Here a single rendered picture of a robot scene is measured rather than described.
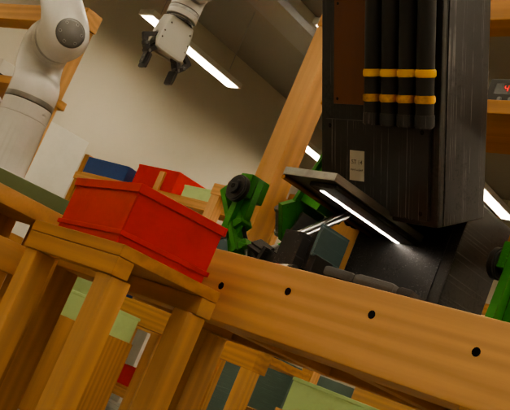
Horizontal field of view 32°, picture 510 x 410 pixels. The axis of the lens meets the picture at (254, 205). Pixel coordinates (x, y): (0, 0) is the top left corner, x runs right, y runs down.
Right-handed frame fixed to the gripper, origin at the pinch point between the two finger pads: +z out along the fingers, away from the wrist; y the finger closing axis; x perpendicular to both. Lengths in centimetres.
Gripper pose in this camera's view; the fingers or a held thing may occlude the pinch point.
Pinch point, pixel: (156, 72)
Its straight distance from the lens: 238.1
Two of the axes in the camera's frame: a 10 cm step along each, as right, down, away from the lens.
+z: -3.8, 9.1, -1.9
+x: 6.6, 1.2, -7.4
